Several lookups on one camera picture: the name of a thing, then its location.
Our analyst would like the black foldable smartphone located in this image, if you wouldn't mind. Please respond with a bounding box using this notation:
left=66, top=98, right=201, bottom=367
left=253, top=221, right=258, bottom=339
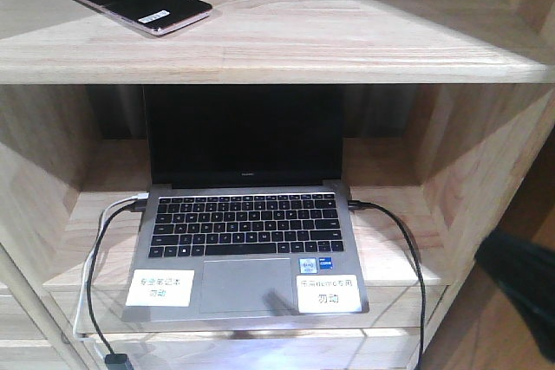
left=75, top=0, right=212, bottom=36

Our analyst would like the wooden shelf desk unit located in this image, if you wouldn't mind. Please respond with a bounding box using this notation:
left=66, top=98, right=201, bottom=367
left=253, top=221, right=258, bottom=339
left=1, top=0, right=554, bottom=369

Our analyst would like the silver laptop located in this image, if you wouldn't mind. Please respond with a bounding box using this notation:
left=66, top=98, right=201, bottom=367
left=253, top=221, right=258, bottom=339
left=122, top=84, right=369, bottom=322

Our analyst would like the white laptop label right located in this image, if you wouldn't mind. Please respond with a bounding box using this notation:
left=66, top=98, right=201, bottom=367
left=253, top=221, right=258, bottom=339
left=297, top=275, right=362, bottom=314

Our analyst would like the white laptop label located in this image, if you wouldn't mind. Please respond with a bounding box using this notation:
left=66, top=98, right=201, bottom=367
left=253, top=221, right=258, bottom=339
left=125, top=269, right=195, bottom=307
left=297, top=275, right=362, bottom=314

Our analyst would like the white laptop label left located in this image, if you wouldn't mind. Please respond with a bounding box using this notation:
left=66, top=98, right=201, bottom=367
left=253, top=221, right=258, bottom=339
left=125, top=269, right=195, bottom=307

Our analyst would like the black usb cable right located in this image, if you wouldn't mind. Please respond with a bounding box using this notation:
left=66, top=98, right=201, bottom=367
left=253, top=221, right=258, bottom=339
left=347, top=198, right=428, bottom=370

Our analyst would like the black usb cable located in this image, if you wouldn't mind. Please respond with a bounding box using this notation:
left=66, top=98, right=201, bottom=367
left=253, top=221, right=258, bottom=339
left=347, top=198, right=428, bottom=370
left=84, top=201, right=146, bottom=370

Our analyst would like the white usb cable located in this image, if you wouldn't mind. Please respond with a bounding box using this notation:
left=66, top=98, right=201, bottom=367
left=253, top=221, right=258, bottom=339
left=71, top=191, right=149, bottom=345

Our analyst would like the black usb cable left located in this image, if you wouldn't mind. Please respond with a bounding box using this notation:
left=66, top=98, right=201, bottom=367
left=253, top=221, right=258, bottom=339
left=84, top=201, right=146, bottom=370

